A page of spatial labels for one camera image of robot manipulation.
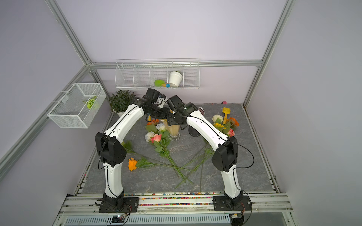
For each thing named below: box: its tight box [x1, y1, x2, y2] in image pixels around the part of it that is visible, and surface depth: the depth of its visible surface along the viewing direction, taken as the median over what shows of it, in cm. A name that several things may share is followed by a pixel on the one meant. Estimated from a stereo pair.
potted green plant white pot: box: [108, 89, 135, 118], surface depth 100 cm
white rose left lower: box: [144, 130, 156, 142], surface depth 98 cm
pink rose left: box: [150, 133, 162, 144], surface depth 96 cm
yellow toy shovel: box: [222, 106, 232, 125], surface depth 116 cm
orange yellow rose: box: [128, 157, 181, 171], surface depth 88 cm
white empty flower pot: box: [168, 71, 183, 87], surface depth 95 cm
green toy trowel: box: [154, 79, 171, 89], surface depth 101 cm
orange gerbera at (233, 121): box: [227, 116, 240, 127], surface depth 104 cm
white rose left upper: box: [155, 122, 168, 133], surface depth 101 cm
